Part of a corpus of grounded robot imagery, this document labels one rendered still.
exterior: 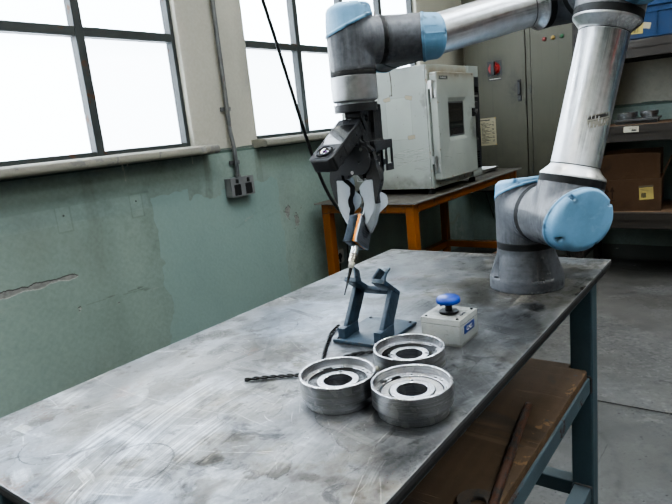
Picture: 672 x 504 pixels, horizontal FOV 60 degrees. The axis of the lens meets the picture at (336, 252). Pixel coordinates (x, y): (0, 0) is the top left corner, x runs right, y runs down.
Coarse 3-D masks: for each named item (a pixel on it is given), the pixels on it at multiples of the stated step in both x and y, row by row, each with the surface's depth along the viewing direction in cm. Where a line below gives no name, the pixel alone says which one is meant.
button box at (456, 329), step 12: (432, 312) 98; (444, 312) 96; (456, 312) 96; (468, 312) 96; (432, 324) 95; (444, 324) 94; (456, 324) 93; (468, 324) 95; (444, 336) 95; (456, 336) 93; (468, 336) 95
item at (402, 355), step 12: (396, 336) 90; (408, 336) 90; (420, 336) 90; (432, 336) 88; (384, 348) 88; (408, 348) 88; (420, 348) 87; (444, 348) 84; (384, 360) 82; (396, 360) 81; (408, 360) 80; (420, 360) 80; (432, 360) 81; (444, 360) 84
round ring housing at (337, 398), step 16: (304, 368) 81; (320, 368) 83; (368, 368) 81; (304, 384) 76; (320, 384) 78; (336, 384) 82; (352, 384) 77; (368, 384) 76; (304, 400) 77; (320, 400) 75; (336, 400) 74; (352, 400) 75; (368, 400) 77
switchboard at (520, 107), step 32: (544, 32) 409; (480, 64) 440; (512, 64) 426; (544, 64) 413; (480, 96) 446; (512, 96) 431; (544, 96) 418; (480, 128) 451; (512, 128) 437; (544, 128) 423; (512, 160) 442; (544, 160) 428
